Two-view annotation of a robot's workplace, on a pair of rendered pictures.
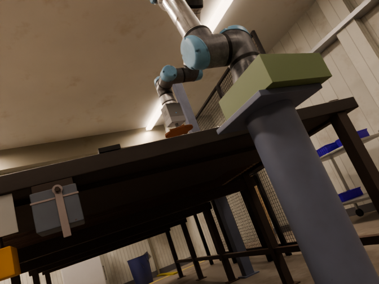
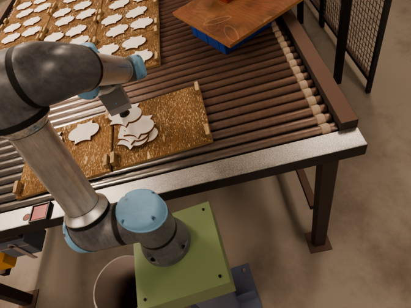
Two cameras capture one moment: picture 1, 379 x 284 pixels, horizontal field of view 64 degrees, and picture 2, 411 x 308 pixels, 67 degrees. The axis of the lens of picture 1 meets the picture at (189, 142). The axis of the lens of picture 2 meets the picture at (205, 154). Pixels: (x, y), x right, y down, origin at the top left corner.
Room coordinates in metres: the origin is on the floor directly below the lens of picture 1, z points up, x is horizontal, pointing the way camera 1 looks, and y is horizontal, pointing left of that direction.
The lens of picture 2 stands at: (0.74, -0.71, 1.82)
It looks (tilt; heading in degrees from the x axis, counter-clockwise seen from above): 50 degrees down; 34
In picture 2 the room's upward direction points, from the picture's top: 22 degrees counter-clockwise
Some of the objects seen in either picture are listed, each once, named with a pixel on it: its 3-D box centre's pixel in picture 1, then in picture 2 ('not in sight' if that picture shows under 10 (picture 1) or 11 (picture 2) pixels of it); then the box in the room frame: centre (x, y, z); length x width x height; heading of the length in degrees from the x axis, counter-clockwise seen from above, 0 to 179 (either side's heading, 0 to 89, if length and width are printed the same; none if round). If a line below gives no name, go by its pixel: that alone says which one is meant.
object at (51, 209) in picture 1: (58, 211); (21, 240); (0.93, 0.46, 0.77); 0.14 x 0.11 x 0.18; 113
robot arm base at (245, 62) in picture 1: (250, 73); (161, 235); (0.99, -0.29, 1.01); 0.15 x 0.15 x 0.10
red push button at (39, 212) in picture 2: not in sight; (40, 212); (1.02, 0.28, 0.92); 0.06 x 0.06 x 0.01; 23
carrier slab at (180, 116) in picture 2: not in sight; (159, 124); (1.48, -0.05, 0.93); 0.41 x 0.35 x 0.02; 116
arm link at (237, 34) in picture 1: (236, 47); (144, 217); (0.99, -0.28, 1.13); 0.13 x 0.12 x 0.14; 113
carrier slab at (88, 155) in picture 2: not in sight; (68, 153); (1.29, 0.32, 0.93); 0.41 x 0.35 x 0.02; 116
